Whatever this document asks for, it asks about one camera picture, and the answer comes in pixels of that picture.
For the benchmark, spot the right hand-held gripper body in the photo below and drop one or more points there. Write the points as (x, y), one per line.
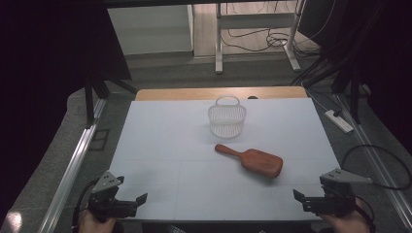
(336, 195)

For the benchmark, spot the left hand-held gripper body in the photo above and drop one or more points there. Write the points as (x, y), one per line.
(108, 204)

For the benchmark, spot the brown wooden hairbrush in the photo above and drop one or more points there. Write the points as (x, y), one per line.
(259, 161)

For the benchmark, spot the person's left hand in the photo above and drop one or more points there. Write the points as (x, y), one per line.
(94, 225)

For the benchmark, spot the person's right hand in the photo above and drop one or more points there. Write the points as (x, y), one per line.
(347, 225)

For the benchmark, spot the white table mat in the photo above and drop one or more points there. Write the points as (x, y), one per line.
(181, 152)

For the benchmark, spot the dark floor socket cover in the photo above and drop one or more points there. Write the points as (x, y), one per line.
(99, 139)

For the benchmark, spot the white power strip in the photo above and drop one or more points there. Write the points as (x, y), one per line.
(340, 123)

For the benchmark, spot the black plug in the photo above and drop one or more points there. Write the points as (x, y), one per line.
(337, 112)

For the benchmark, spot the black metal stand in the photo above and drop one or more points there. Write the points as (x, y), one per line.
(355, 97)
(89, 100)

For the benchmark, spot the white plastic basket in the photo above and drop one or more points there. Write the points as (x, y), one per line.
(226, 119)

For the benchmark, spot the black table grommet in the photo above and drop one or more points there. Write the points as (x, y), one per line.
(252, 97)

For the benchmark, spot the wooden table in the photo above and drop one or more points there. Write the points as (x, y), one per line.
(181, 93)

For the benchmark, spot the black curtain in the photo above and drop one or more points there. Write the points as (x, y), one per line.
(382, 48)
(48, 48)

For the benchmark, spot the white cabinet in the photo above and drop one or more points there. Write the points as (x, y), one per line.
(149, 29)

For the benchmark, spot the aluminium rail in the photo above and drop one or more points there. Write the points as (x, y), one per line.
(69, 174)
(375, 158)

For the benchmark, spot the white desk frame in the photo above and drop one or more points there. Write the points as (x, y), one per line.
(219, 48)

